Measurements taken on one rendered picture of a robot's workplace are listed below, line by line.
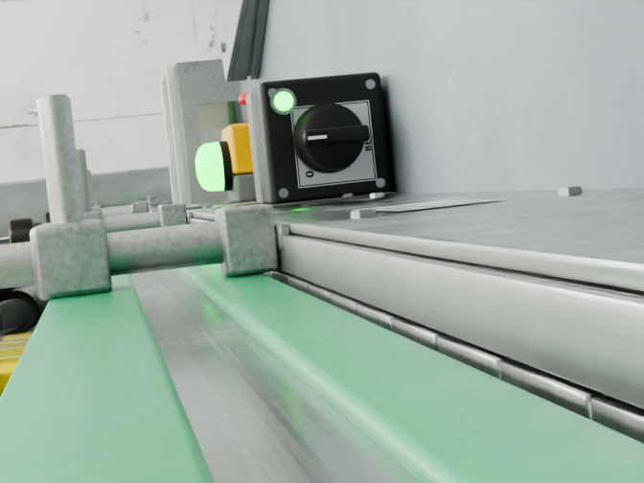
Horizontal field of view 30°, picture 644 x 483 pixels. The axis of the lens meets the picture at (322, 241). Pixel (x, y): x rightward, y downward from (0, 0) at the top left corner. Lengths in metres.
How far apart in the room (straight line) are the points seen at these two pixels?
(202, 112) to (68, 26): 3.62
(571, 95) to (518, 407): 0.35
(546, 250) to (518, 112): 0.37
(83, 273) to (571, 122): 0.21
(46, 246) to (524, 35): 0.23
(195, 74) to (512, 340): 1.37
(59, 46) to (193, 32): 0.55
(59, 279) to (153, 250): 0.04
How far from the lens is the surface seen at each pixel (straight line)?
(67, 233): 0.44
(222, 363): 0.25
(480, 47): 0.61
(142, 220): 0.90
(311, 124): 0.75
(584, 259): 0.18
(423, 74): 0.71
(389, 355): 0.22
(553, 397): 0.18
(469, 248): 0.23
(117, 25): 5.16
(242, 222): 0.44
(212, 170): 1.06
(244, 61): 1.34
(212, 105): 1.55
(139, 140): 5.11
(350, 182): 0.78
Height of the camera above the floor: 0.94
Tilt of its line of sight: 10 degrees down
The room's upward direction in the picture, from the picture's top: 97 degrees counter-clockwise
